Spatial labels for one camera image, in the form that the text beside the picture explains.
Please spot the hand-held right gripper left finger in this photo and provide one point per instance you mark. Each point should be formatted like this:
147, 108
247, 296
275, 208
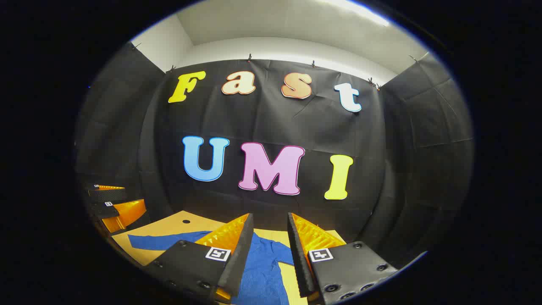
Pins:
241, 262

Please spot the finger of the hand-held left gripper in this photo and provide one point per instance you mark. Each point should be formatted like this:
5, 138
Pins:
106, 195
106, 210

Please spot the black backdrop cloth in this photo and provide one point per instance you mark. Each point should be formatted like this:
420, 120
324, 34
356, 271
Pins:
317, 123

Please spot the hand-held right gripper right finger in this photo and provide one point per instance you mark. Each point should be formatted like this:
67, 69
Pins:
298, 262

